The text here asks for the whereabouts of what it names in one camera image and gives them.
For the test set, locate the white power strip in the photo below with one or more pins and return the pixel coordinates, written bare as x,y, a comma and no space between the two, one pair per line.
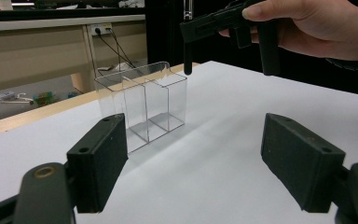
101,29

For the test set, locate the beige wooden desk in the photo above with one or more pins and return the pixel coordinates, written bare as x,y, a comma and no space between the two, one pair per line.
34,46

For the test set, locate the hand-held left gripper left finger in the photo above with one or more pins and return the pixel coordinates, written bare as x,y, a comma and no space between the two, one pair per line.
101,161

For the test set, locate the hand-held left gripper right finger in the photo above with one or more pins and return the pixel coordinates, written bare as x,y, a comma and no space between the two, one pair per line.
301,165

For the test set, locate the clear acrylic organizer box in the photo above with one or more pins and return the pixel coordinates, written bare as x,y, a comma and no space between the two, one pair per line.
158,102

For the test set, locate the black makeup brush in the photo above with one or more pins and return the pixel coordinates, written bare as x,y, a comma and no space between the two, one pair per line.
188,59

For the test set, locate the colourful small object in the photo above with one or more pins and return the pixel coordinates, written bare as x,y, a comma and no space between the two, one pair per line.
43,98

